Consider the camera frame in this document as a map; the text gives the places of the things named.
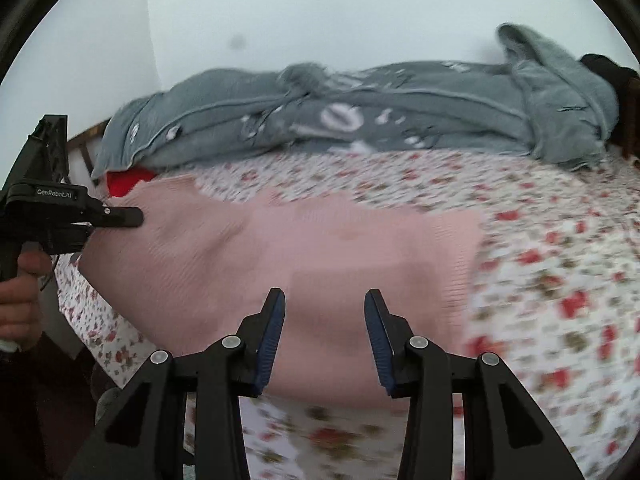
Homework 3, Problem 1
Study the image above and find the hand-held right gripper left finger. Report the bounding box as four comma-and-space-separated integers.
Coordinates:
65, 287, 287, 480

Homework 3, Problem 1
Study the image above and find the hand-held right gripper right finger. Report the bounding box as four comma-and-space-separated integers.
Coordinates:
364, 288, 586, 480

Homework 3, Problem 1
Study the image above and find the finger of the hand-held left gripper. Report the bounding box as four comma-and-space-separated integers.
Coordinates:
102, 207, 145, 228

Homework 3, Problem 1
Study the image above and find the pink knitted sweater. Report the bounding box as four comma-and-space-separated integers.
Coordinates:
80, 175, 483, 408

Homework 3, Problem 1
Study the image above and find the person's left hand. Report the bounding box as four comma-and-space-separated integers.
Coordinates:
0, 250, 53, 352

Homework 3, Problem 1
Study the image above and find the red cloth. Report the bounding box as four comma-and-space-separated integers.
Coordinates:
106, 167, 156, 198

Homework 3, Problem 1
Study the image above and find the wooden bed headboard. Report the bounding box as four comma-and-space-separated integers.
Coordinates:
67, 117, 113, 186

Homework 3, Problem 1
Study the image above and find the floral bedsheet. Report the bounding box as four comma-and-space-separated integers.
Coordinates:
52, 147, 640, 480

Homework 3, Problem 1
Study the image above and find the person's dark clothing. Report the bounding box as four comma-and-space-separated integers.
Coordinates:
0, 335, 116, 480

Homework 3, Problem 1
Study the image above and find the grey printed blanket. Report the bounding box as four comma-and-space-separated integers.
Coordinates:
92, 24, 621, 183

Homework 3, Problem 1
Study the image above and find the black cloth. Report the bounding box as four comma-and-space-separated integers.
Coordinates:
580, 53, 640, 111

